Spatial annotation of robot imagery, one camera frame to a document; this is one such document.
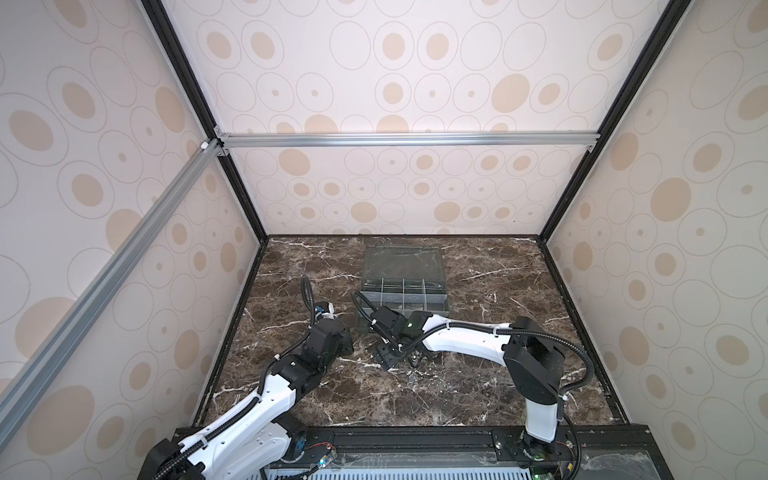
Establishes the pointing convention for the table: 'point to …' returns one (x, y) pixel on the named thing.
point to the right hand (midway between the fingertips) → (388, 353)
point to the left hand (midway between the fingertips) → (355, 327)
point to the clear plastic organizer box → (405, 279)
